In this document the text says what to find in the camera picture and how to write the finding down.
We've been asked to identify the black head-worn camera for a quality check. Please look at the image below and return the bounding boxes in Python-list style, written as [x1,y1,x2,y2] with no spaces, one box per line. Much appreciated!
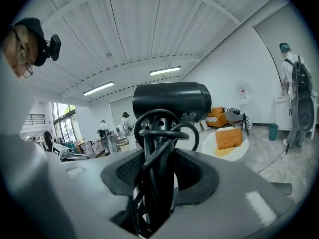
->
[47,34,62,62]

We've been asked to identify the black-rimmed glasses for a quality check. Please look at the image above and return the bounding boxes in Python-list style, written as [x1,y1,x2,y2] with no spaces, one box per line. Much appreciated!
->
[12,28,34,79]

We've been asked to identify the large window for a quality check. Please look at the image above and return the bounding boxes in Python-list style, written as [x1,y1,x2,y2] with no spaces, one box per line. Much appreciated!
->
[51,102,77,144]

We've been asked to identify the grey roller blind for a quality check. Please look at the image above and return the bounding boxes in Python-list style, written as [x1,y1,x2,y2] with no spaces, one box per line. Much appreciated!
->
[254,1,317,92]
[109,95,137,131]

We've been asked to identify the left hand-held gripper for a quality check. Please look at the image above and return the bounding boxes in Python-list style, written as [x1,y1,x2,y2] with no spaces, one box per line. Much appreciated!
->
[51,143,89,162]

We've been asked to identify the white box red label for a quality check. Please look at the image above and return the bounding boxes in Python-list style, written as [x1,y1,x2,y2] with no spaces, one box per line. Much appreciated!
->
[93,138,104,154]
[84,140,95,155]

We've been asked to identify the orange sofa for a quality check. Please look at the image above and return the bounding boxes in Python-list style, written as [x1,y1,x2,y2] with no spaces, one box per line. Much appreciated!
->
[205,106,229,128]

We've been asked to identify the grey chair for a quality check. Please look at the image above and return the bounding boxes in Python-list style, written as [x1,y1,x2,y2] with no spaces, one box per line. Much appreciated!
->
[224,111,246,129]

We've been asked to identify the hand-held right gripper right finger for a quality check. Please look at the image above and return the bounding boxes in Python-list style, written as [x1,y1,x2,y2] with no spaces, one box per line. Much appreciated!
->
[173,147,220,206]

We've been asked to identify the white water dispenser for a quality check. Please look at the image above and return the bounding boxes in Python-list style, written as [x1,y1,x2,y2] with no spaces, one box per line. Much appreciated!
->
[235,81,250,114]

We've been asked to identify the white cabinet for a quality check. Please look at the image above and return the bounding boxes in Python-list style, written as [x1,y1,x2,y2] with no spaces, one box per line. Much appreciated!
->
[274,95,294,131]

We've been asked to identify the person's head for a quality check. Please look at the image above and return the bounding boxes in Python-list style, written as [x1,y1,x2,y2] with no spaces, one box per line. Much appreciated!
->
[1,23,40,79]

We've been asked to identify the teal waste bin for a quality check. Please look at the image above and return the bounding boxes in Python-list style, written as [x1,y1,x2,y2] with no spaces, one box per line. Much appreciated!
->
[268,123,279,141]

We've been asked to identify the orange pillow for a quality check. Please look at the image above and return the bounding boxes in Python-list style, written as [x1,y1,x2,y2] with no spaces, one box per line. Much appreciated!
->
[215,127,244,150]

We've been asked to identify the black power cable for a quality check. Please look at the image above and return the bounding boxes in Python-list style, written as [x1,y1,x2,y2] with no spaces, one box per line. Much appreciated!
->
[256,143,290,174]

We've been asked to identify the black head strap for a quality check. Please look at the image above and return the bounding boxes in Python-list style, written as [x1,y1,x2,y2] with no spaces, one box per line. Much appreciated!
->
[13,17,48,67]

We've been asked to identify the long ceiling light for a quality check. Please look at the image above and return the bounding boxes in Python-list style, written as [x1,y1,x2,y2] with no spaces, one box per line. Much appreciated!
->
[149,66,182,76]
[82,81,115,96]

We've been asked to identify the black white striped cloth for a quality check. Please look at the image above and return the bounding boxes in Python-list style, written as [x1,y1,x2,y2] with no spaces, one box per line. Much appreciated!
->
[241,113,253,135]

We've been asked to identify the white round beanbag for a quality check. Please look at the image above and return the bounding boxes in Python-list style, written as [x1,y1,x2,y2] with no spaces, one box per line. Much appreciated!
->
[201,126,250,162]

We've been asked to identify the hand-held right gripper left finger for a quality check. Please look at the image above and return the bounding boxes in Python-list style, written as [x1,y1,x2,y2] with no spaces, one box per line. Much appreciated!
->
[100,148,147,197]

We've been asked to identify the black stair railing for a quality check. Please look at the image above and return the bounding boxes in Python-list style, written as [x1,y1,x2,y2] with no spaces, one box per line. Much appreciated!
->
[23,114,47,125]

